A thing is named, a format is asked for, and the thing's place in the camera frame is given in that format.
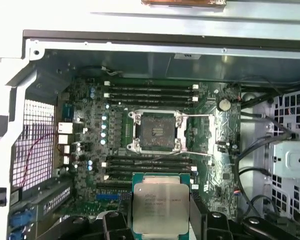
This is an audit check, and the metal socket cover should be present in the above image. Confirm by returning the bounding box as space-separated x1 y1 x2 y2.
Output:
176 112 218 157

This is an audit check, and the brown base plate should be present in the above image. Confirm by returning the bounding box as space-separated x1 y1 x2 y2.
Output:
140 0 227 6

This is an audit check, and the CPU with silver top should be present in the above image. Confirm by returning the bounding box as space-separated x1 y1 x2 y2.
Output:
131 171 192 236

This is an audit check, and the black expansion slot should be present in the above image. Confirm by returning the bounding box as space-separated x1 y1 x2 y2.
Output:
96 181 134 190

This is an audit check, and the black PC case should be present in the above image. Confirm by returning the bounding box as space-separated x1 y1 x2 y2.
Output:
0 28 300 240

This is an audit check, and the thin red wire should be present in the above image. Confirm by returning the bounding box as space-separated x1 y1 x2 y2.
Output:
19 113 56 188

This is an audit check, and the blue port connector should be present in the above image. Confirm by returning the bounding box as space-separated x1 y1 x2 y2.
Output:
9 209 34 240

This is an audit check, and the green motherboard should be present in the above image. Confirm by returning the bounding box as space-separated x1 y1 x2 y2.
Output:
56 76 242 227

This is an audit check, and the round coin battery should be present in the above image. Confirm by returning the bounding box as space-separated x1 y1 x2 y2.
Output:
217 97 232 112

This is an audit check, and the metal disk bay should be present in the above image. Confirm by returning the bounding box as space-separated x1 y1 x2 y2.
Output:
263 86 300 240

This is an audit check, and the CPU socket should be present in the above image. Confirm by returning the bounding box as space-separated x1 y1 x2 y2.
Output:
128 109 189 154

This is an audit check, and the black RAM slot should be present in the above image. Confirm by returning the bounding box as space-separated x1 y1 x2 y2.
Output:
103 173 134 182
106 103 196 110
104 91 199 100
102 161 195 169
106 167 199 175
104 82 199 91
106 98 196 105
106 155 191 162

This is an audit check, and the black power cable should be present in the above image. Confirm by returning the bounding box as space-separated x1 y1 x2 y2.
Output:
234 132 295 218

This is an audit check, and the blue expansion slot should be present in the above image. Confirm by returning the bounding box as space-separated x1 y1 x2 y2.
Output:
95 193 121 201

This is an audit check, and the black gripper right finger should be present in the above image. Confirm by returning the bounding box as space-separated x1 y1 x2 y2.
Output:
189 191 300 240

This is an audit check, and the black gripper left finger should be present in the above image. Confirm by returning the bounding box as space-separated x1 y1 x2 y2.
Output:
36 211 134 240

